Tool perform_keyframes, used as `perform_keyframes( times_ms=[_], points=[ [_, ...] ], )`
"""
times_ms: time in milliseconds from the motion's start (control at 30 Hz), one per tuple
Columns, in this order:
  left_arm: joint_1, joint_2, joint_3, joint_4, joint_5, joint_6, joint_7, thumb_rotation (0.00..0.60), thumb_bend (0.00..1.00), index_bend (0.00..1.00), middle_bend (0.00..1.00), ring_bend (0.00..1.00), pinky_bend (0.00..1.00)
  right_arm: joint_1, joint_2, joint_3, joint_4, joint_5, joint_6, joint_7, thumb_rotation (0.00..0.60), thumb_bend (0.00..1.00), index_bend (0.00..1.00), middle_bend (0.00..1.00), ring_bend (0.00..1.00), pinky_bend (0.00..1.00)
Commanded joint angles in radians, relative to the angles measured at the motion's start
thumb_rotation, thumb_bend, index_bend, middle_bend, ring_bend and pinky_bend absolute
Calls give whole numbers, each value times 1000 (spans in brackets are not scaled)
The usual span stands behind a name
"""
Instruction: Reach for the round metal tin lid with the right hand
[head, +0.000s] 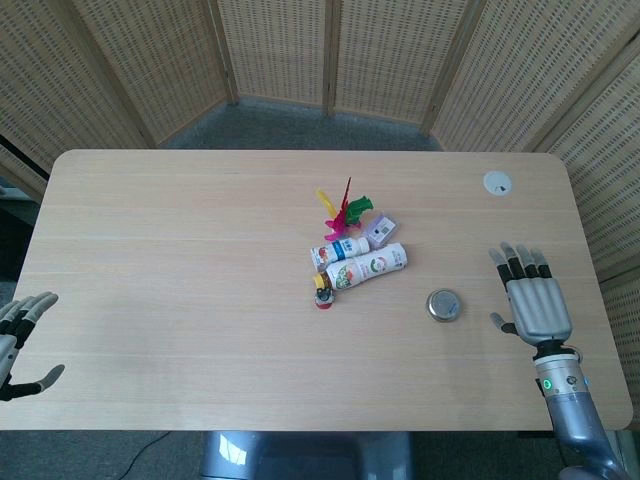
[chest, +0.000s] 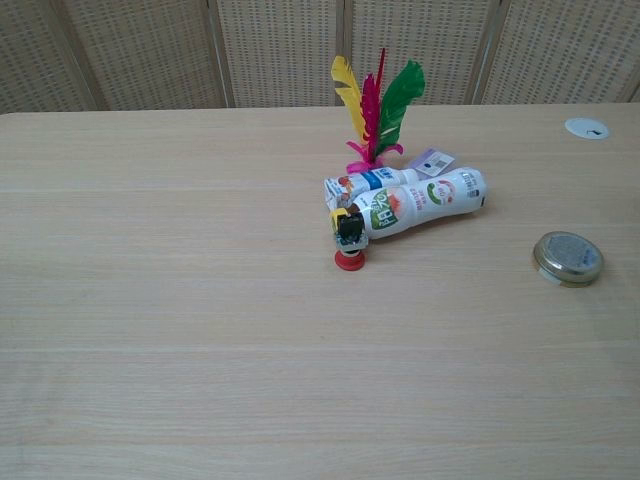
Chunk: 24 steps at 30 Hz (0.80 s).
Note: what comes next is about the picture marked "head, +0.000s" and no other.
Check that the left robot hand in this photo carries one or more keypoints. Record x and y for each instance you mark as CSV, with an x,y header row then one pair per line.
x,y
15,325

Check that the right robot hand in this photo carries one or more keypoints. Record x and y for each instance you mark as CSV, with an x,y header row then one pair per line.
x,y
540,305

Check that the round metal tin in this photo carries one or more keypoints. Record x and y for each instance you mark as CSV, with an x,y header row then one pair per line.
x,y
443,305

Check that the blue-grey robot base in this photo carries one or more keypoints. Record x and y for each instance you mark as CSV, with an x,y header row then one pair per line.
x,y
305,456

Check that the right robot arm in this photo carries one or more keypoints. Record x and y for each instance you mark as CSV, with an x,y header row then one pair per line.
x,y
575,415

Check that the small purple white box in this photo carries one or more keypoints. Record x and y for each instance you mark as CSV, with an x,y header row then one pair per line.
x,y
381,230

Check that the large white green-label bottle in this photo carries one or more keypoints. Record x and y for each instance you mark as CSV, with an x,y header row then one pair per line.
x,y
367,267

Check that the small white blue-label bottle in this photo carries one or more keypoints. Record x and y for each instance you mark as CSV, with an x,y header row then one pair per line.
x,y
338,251

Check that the colourful feather shuttlecock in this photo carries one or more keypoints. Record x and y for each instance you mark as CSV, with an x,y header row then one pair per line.
x,y
344,212

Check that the small yellow red toy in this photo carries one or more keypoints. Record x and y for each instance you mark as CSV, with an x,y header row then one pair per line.
x,y
323,292

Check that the woven bamboo folding screen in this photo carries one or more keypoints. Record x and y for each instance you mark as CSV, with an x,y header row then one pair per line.
x,y
320,65

